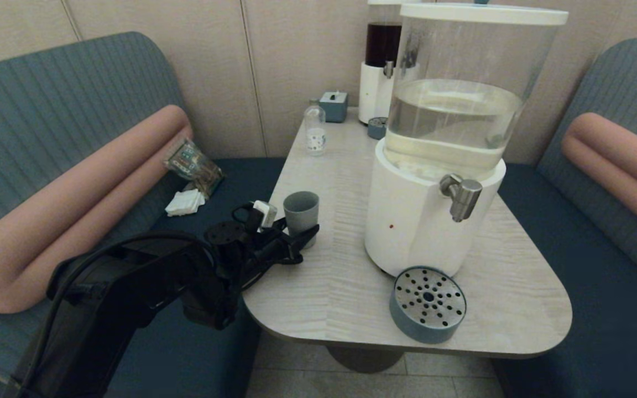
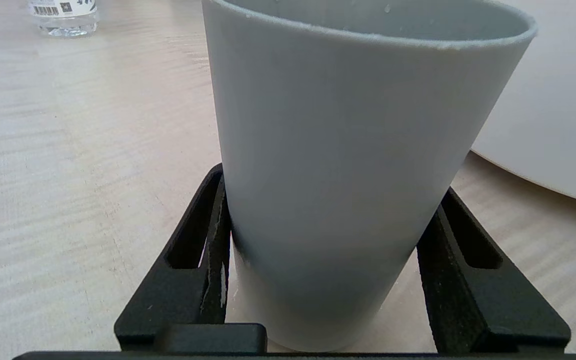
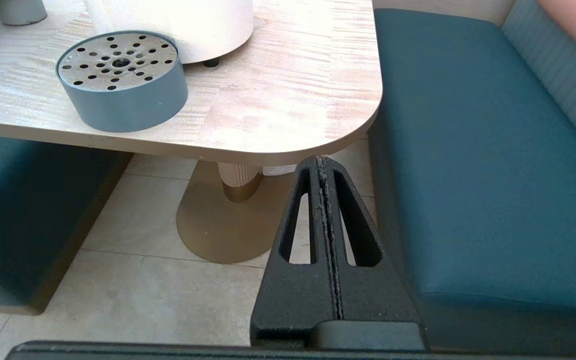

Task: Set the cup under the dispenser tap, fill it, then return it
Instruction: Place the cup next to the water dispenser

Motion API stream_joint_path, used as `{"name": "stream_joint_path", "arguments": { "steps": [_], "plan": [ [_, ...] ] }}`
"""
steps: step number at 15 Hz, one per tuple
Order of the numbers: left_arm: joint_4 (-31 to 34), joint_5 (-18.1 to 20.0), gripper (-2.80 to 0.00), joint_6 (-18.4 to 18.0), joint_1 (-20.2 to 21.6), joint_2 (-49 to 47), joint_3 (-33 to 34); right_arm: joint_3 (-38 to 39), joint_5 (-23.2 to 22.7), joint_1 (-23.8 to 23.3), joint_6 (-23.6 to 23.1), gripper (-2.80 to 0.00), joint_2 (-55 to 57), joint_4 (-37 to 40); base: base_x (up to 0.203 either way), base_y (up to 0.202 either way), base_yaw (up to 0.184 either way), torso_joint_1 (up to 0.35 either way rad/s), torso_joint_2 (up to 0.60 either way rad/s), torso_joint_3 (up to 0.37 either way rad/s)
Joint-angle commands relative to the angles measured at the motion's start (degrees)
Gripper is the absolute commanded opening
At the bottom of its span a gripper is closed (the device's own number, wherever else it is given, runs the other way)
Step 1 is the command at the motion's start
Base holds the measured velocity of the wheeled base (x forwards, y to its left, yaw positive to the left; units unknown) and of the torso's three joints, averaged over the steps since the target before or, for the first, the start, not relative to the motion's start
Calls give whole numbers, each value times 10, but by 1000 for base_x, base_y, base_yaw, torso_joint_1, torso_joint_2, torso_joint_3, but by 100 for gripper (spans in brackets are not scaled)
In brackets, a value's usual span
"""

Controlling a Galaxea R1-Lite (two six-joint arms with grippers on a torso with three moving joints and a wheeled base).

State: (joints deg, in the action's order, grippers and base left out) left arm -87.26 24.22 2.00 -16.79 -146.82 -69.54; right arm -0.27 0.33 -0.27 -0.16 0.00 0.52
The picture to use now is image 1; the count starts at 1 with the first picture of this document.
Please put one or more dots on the round blue-grey drip tray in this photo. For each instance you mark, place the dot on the round blue-grey drip tray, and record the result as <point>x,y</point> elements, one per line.
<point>426,304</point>

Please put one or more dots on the dark drink dispenser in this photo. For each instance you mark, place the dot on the dark drink dispenser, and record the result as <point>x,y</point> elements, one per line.
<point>374,93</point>

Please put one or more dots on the brass table pedestal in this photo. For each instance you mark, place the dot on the brass table pedestal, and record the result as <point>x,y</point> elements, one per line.
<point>365,359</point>

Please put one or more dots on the green snack packet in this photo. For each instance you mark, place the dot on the green snack packet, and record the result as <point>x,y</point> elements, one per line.
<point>194,166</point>

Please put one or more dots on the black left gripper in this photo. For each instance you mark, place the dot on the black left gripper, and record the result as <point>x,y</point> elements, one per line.
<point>271,246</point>

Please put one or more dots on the large clear water dispenser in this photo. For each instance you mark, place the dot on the large clear water dispenser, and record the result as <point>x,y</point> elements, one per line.
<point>407,221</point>

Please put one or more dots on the white napkin stack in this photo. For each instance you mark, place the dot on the white napkin stack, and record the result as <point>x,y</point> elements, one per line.
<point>186,203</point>

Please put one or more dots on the steel dispenser tap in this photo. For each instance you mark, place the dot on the steel dispenser tap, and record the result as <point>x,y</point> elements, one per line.
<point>465,199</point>

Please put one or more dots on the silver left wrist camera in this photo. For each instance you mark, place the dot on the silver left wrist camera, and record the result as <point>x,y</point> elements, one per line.
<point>266,213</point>

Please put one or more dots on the small clear bottle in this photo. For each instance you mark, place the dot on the small clear bottle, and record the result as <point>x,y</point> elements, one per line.
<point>315,131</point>

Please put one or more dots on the small blue-grey drip tray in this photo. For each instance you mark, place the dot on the small blue-grey drip tray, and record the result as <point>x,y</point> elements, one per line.
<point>376,129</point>

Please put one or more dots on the grey plastic cup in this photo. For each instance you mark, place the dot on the grey plastic cup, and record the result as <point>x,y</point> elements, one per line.
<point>301,215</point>

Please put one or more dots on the pink bolster cushion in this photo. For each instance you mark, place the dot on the pink bolster cushion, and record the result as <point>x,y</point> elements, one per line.
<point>75,210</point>
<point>617,159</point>

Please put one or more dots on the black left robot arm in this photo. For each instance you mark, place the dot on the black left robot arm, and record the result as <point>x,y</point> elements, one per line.
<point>130,298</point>

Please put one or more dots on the blue-grey tissue box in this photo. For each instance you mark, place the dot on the blue-grey tissue box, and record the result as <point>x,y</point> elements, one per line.
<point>334,108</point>

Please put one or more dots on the teal upholstered bench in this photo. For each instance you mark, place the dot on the teal upholstered bench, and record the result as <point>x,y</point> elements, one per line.
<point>600,309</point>
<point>47,110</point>

